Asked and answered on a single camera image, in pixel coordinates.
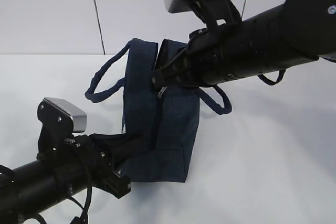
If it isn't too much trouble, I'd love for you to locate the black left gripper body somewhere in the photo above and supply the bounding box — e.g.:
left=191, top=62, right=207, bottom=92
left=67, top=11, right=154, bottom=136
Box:
left=52, top=134, right=131, bottom=199

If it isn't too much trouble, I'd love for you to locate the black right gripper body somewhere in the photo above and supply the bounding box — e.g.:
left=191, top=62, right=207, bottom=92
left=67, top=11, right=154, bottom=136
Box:
left=183, top=26, right=236, bottom=87

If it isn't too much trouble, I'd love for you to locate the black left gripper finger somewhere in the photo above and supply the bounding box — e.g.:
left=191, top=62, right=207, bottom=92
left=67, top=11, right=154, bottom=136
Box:
left=103, top=134, right=152, bottom=168

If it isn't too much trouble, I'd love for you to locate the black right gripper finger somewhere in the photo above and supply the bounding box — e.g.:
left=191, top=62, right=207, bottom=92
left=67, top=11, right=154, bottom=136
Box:
left=151, top=48, right=194, bottom=88

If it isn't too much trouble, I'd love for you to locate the navy blue lunch bag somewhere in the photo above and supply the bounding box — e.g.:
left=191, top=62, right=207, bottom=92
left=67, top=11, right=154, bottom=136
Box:
left=85, top=38, right=232, bottom=183

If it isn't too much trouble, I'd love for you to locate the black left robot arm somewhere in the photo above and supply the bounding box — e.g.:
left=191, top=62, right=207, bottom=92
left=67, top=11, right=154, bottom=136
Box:
left=1, top=134, right=144, bottom=223

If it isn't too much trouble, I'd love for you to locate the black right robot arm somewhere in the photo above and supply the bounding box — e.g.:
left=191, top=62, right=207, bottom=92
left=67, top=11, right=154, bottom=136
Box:
left=151, top=0, right=335, bottom=88

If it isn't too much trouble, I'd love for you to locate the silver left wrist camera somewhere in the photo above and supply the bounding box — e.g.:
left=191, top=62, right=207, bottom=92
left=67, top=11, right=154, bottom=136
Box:
left=37, top=97, right=87, bottom=153

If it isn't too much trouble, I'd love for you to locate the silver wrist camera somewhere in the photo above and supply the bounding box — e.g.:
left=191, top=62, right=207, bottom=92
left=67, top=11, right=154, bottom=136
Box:
left=163, top=0, right=242, bottom=30
left=37, top=97, right=87, bottom=153

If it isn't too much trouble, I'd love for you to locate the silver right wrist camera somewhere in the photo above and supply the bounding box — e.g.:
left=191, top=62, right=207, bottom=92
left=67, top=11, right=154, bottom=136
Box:
left=163, top=0, right=242, bottom=30

